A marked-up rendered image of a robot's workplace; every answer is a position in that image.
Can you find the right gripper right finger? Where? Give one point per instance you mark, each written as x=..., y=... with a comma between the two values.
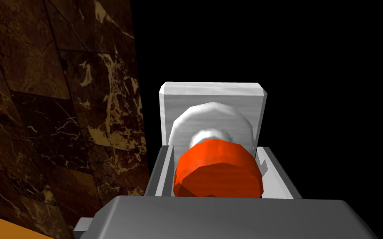
x=276, y=182

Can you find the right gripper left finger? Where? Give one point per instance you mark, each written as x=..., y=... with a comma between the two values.
x=163, y=176

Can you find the orange and white door knob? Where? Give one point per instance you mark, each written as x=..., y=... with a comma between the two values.
x=218, y=172

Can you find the black door leaf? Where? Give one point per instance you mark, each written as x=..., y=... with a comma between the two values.
x=327, y=66

